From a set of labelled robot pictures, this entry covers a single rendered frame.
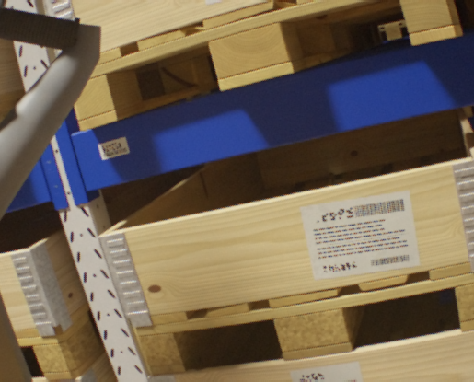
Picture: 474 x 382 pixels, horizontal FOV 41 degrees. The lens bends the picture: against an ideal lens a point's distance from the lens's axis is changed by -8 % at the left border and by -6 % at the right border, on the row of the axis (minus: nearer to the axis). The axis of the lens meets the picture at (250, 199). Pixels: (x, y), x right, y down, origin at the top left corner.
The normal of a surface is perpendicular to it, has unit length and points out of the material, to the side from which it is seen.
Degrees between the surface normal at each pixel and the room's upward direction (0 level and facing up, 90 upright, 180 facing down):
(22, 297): 90
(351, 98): 90
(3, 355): 90
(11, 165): 79
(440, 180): 90
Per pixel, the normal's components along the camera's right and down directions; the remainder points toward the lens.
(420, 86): -0.26, 0.25
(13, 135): 0.26, -0.29
